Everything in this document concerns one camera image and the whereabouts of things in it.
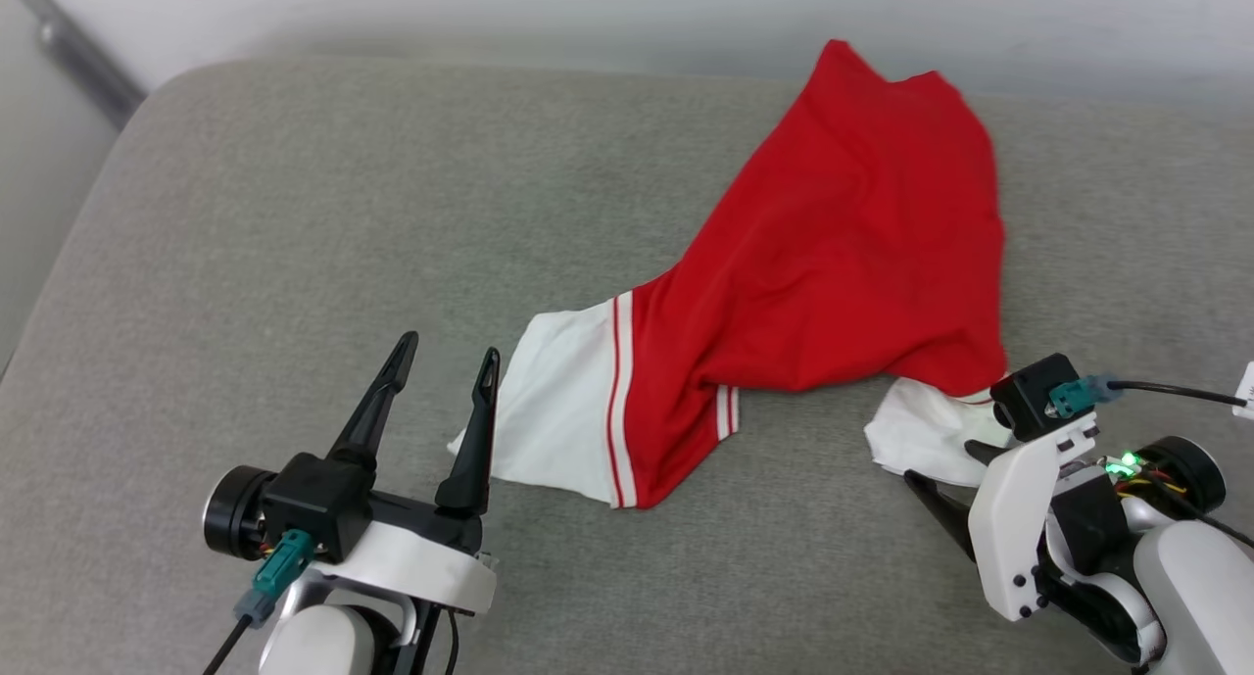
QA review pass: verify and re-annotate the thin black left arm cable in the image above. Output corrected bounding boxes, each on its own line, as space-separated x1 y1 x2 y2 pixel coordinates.
410 604 462 675

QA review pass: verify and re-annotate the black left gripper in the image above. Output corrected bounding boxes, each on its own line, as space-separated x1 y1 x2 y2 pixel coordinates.
204 332 502 564

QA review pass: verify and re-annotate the teal camera cable connector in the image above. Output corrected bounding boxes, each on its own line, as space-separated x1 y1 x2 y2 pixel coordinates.
1046 374 1120 419
233 529 315 629

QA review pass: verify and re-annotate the grey fabric sofa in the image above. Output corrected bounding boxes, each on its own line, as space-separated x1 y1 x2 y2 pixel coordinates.
0 56 1254 675

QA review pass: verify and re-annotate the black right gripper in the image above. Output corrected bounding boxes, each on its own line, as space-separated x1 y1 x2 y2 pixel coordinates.
903 437 1227 576

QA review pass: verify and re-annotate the teal left camera cable connector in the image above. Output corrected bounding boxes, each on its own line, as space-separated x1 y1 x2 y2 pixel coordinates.
233 529 315 629

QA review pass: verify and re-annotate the red and white basketball jersey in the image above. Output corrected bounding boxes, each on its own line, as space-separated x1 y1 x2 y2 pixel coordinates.
448 38 1015 510

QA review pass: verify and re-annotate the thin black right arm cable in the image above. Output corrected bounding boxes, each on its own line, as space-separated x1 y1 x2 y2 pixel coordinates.
1141 467 1254 551

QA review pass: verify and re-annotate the black right camera cable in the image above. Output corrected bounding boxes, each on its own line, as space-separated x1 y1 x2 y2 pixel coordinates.
1105 380 1247 409

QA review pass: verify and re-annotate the grey wall strip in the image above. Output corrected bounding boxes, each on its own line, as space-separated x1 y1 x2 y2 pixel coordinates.
18 0 148 130

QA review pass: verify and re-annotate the black left camera cable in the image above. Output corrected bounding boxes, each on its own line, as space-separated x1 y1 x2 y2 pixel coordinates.
201 614 258 675

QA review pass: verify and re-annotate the teal right camera cable connector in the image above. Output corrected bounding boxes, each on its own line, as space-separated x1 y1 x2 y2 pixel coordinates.
1046 374 1120 419

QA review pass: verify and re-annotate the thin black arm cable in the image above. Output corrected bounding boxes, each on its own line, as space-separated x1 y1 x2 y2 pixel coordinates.
1141 467 1254 551
410 604 462 675

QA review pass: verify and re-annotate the black camera cable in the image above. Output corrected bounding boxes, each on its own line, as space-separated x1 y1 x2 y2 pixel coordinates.
1105 380 1247 409
201 614 258 675

